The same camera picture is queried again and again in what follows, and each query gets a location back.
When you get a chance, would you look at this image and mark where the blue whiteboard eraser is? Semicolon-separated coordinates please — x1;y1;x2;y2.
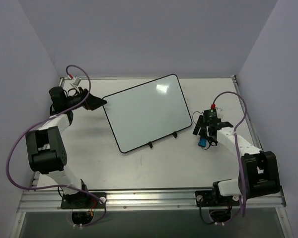
198;137;207;148

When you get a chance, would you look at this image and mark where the white whiteboard black frame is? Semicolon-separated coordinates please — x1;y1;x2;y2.
103;74;193;154

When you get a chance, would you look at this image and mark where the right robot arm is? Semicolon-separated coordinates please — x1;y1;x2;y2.
193;109;281;205

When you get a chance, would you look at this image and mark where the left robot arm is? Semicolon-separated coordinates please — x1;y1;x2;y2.
25;86;107;208

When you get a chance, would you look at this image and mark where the right black thin cable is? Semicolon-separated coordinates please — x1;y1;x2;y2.
192;111;219;150

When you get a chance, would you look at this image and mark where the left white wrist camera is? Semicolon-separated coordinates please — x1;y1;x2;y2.
70;76;82;88

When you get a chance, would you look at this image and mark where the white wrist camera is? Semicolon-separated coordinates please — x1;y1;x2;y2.
70;76;82;88
210;104;224;119

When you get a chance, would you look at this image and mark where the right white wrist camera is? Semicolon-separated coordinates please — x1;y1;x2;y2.
210;104;224;119

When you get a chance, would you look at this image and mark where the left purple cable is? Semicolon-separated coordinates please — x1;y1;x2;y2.
6;64;107;228

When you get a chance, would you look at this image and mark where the right aluminium side rail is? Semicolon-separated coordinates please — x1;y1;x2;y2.
232;75;276;186

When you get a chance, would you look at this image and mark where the aluminium side rail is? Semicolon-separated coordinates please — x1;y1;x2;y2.
232;75;276;186
31;172;41;191

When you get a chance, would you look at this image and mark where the back aluminium rail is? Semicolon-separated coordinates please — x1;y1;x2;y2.
60;75;233;80

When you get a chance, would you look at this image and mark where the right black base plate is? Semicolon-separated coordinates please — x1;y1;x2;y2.
195;190;239;207

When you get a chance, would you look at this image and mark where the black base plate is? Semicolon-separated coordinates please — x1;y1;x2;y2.
195;190;239;207
61;192;105;210

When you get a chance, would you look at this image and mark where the left aluminium side rail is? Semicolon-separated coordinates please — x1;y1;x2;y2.
31;172;41;191

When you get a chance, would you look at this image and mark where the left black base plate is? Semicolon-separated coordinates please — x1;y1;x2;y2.
61;192;105;210

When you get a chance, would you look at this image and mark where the aluminium front rail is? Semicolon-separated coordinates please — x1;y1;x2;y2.
17;187;287;211

